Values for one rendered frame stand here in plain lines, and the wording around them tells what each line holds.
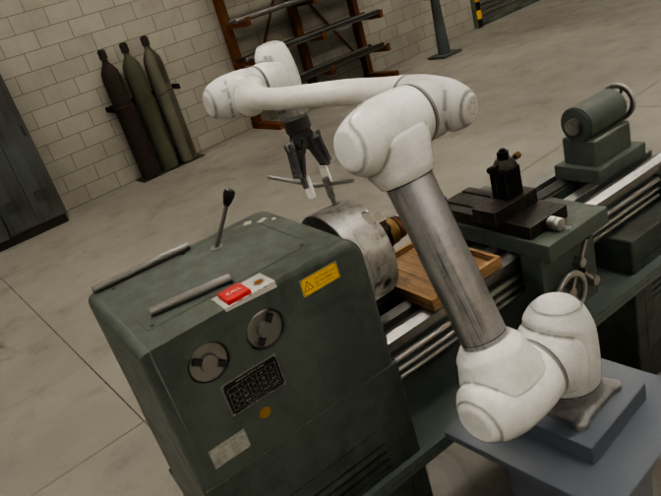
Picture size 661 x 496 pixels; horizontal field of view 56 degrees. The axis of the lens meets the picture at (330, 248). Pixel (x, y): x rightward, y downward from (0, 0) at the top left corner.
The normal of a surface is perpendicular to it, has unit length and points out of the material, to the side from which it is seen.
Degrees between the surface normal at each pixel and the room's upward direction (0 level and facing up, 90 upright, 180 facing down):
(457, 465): 0
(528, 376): 68
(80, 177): 90
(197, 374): 90
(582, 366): 91
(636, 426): 0
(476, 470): 0
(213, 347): 90
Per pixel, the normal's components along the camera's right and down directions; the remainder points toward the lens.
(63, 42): 0.61, 0.18
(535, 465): -0.26, -0.87
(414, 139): 0.54, -0.04
